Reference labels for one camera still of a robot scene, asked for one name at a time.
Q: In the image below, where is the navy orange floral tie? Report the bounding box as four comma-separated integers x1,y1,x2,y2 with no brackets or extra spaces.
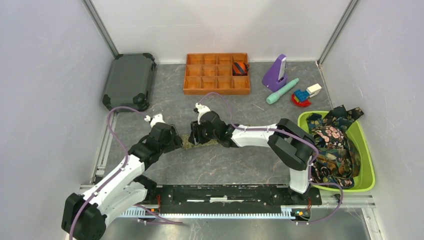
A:
306,113,361,189

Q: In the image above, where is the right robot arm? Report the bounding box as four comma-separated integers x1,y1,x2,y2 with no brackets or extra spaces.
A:
188,111,319,204

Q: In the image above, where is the colourful toy brick boat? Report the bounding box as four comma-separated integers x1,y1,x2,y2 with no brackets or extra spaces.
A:
291,83,322,108

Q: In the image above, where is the green gold vine tie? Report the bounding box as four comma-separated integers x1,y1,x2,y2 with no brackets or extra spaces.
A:
180,124,253,151

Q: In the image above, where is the dark green hard case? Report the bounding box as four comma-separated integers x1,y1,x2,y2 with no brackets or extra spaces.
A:
101,52,157,112

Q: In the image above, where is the lime green plastic bin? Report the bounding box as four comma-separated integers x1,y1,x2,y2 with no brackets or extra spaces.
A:
297,110,376,193

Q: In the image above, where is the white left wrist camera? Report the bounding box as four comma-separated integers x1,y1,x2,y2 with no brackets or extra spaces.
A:
144,113,166,128

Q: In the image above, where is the rolled orange striped tie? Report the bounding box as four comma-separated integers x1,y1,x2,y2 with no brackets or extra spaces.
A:
232,62,250,76

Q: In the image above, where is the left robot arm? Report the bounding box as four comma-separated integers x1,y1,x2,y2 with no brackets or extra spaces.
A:
61,122,182,240

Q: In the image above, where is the black gold leaf tie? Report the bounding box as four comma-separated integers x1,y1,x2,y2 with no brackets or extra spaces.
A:
322,105,364,131

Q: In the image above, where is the black pink rose tie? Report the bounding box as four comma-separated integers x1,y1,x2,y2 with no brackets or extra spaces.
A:
310,126,348,151

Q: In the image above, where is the orange wooden compartment tray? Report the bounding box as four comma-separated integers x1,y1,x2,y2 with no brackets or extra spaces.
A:
183,53,251,95

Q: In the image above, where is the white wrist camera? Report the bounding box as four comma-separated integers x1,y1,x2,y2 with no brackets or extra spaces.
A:
193,103,211,125
144,113,166,128

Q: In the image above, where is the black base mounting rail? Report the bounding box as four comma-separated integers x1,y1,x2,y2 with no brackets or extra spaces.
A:
140,184,323,214

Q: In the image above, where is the mint green cylinder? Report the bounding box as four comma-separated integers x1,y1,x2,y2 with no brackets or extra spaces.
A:
266,78,300,105

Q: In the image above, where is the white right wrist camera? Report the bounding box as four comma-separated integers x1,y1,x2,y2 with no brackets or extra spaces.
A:
193,103,211,125

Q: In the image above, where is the purple metronome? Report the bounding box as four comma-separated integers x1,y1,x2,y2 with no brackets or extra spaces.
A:
262,54,288,92

